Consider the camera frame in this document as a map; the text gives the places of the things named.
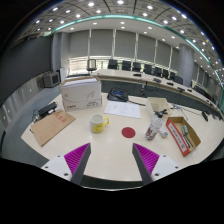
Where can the white open organiser box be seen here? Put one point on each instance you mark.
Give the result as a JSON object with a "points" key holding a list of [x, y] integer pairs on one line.
{"points": [[155, 104]]}

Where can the black framed swivel chair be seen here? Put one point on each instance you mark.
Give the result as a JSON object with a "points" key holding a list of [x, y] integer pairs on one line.
{"points": [[91, 65]]}

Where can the white copy paper box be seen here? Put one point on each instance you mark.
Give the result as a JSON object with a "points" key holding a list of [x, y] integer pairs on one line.
{"points": [[81, 95]]}

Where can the white printed paper sheet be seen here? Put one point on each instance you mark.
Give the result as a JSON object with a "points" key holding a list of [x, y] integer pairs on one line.
{"points": [[122, 109]]}

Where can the green tool in cardboard box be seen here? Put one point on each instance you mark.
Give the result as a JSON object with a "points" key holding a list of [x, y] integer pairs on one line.
{"points": [[185, 129]]}

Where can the row of black office chairs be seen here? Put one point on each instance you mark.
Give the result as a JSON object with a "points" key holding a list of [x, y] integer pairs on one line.
{"points": [[126, 65]]}

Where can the flat round red coaster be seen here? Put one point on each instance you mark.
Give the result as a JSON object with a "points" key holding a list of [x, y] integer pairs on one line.
{"points": [[128, 132]]}

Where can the black desk phone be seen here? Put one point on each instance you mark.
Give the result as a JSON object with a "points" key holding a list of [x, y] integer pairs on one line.
{"points": [[117, 94]]}

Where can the black tool in organiser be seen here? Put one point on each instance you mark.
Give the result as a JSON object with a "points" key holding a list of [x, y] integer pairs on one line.
{"points": [[161, 113]]}

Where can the brown cardboard box red label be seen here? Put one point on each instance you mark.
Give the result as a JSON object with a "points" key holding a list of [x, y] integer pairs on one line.
{"points": [[178, 140]]}

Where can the clear water bottle black cap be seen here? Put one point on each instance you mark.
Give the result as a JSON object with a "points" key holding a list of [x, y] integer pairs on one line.
{"points": [[153, 130]]}

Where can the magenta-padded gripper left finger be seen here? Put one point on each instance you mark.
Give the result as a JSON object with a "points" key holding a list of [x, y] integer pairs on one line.
{"points": [[78, 158]]}

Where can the long curved conference desk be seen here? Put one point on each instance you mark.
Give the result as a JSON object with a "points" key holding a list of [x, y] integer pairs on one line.
{"points": [[126, 76]]}

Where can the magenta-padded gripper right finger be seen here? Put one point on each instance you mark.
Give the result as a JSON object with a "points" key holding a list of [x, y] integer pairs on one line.
{"points": [[146, 159]]}

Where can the black desktop device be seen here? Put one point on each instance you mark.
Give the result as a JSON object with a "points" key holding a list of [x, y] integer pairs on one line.
{"points": [[47, 109]]}

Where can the white mug yellow print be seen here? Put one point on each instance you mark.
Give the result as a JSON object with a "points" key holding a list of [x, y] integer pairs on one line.
{"points": [[97, 124]]}

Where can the brown paper envelope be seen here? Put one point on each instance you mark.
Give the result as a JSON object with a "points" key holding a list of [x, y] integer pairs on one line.
{"points": [[51, 126]]}

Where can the grey box cabinet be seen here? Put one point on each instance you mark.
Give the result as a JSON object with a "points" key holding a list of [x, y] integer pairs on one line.
{"points": [[52, 80]]}

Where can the white remote control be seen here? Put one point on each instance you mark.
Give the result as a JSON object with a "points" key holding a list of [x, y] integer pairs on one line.
{"points": [[164, 132]]}

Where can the ceiling lights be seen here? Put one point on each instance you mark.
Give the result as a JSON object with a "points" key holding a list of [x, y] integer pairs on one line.
{"points": [[144, 14]]}

